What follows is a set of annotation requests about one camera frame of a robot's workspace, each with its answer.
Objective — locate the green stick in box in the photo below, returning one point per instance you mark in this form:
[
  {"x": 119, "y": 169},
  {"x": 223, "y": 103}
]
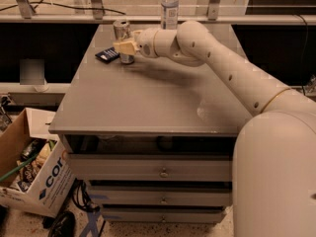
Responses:
[{"x": 18, "y": 168}]

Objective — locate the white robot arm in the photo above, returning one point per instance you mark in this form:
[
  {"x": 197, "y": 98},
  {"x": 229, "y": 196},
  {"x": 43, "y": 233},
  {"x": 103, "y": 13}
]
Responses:
[{"x": 274, "y": 160}]

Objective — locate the clear plastic water bottle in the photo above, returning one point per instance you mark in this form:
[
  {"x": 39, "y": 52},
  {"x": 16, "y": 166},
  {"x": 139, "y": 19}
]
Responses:
[{"x": 169, "y": 14}]

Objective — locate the white pump dispenser bottle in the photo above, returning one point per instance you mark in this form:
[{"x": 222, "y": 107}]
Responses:
[{"x": 41, "y": 88}]

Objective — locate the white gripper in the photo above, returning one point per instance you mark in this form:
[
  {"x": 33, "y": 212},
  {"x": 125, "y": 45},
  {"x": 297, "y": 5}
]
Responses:
[{"x": 145, "y": 42}]

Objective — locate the white cardboard box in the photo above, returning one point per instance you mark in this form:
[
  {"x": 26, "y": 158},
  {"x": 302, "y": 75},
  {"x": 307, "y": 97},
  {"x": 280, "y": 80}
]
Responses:
[{"x": 47, "y": 192}]

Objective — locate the silver redbull can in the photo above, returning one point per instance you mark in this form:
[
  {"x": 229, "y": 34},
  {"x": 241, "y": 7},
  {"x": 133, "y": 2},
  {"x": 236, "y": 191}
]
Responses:
[{"x": 122, "y": 32}]

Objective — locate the grey drawer cabinet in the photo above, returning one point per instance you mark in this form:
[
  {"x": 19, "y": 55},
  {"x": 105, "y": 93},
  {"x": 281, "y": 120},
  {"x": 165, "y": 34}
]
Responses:
[{"x": 152, "y": 140}]

